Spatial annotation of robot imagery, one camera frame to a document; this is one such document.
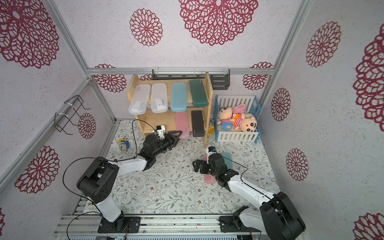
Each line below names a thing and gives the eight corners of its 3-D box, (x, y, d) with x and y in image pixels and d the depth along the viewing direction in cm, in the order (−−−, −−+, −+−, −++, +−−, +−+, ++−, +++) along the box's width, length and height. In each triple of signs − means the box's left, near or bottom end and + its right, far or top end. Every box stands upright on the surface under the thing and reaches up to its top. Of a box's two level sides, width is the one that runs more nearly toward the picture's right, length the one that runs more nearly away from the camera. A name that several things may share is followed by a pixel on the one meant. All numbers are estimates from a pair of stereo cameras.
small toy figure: (118, 151, 104) (115, 147, 100) (121, 143, 108) (118, 139, 105) (127, 151, 104) (125, 147, 100) (130, 143, 108) (128, 139, 105)
